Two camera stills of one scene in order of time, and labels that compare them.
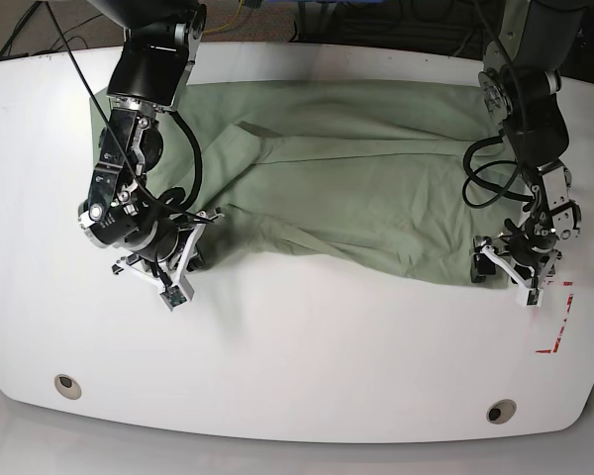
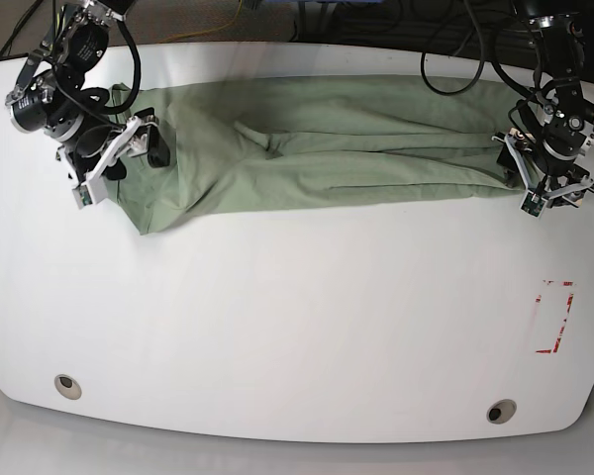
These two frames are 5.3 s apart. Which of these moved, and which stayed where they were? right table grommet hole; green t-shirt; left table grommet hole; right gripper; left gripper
Moved: right gripper; left gripper; green t-shirt
Stayed: left table grommet hole; right table grommet hole
